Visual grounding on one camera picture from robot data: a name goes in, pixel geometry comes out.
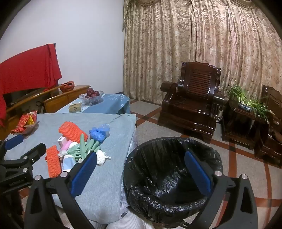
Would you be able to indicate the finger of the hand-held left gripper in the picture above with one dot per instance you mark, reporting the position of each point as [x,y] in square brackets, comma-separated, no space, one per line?
[13,142]
[33,153]

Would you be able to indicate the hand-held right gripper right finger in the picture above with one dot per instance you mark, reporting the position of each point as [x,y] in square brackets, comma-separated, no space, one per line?
[198,171]

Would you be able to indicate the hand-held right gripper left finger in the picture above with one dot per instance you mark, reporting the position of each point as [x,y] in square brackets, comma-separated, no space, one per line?
[83,174]

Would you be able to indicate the light blue tube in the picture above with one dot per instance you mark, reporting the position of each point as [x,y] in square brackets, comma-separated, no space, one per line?
[68,163]

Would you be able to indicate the small orange foam net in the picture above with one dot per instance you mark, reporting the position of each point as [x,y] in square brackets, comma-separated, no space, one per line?
[52,161]

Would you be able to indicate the white tissue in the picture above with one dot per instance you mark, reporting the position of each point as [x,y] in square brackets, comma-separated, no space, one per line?
[101,156]

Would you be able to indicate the green rubber glove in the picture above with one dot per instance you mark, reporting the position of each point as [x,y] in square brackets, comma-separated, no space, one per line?
[84,146]

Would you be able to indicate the white carton box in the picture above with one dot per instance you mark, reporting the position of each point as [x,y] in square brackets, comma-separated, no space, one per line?
[61,141]

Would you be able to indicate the pink packet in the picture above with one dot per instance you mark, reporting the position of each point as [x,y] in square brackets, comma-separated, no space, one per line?
[69,145]

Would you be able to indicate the waste bin with black bag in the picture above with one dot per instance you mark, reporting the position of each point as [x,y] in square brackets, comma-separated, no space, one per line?
[158,171]

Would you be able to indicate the large orange foam net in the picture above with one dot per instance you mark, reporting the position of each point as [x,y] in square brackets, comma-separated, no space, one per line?
[73,131]

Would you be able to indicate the red yellow snack packets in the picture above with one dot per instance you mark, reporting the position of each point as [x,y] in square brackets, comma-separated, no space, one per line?
[24,122]

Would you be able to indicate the clear glass snack dish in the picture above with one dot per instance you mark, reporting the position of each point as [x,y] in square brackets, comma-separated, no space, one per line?
[33,130]

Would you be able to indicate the black television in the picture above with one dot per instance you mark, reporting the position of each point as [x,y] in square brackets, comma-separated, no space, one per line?
[19,95]

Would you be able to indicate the light wooden cabinet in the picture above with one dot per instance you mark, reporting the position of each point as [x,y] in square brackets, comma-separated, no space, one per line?
[59,101]

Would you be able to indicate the beige tissue box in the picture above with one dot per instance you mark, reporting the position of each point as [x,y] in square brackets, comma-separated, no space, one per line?
[75,108]

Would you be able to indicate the dark wooden side table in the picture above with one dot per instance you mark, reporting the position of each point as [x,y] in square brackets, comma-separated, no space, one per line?
[240,125]

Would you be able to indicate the red cloth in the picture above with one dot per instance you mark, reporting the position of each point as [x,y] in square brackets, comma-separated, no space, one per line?
[26,70]

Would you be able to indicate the glass fruit bowl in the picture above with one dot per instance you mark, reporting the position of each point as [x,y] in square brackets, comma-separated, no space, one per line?
[93,100]

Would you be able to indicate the red plastic bag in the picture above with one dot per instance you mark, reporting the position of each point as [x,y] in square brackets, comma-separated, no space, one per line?
[67,86]

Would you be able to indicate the blue tablecloth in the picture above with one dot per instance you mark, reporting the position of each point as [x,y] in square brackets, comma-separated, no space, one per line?
[110,103]

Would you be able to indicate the green potted plant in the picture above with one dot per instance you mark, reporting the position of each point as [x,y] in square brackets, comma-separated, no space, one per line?
[244,103]

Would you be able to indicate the dark wooden cushioned armchair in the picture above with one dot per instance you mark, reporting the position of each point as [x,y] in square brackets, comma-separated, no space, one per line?
[273,136]

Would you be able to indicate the beige floral curtain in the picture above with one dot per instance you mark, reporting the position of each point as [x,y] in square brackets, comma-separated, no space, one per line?
[176,44]

